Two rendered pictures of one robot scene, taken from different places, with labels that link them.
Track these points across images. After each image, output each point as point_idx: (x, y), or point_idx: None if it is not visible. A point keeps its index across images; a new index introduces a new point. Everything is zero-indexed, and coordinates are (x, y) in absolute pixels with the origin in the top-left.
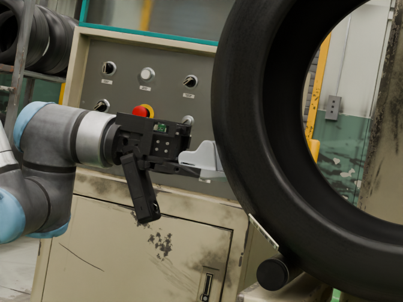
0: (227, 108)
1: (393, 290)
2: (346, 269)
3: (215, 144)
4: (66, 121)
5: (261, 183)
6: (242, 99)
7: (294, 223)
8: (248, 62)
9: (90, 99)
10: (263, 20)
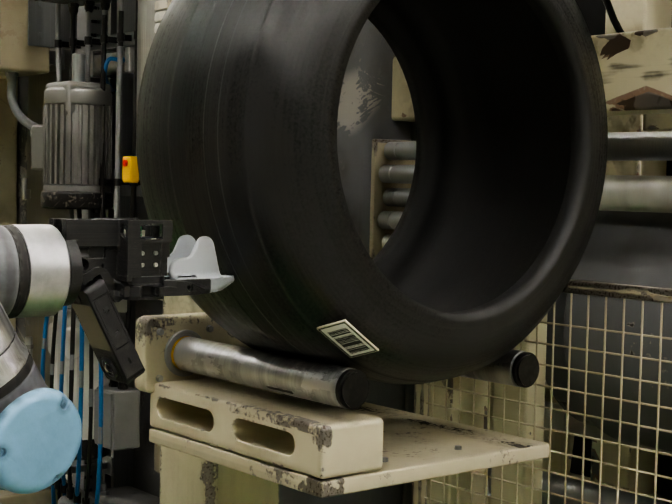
0: (301, 188)
1: (470, 360)
2: (439, 352)
3: (187, 240)
4: (2, 252)
5: (351, 277)
6: (320, 173)
7: (389, 317)
8: (321, 123)
9: None
10: (330, 65)
